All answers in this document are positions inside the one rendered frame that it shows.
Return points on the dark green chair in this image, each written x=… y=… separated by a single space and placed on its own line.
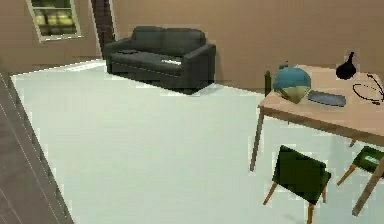
x=368 y=160
x=300 y=175

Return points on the light wooden table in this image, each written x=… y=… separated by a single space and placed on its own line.
x=336 y=113

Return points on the dark grey sofa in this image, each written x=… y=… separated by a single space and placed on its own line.
x=156 y=58

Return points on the white framed window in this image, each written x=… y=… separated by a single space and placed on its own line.
x=55 y=18

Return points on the white flat object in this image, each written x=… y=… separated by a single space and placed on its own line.
x=171 y=61

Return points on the dark brown room door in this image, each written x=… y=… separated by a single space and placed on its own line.
x=103 y=23

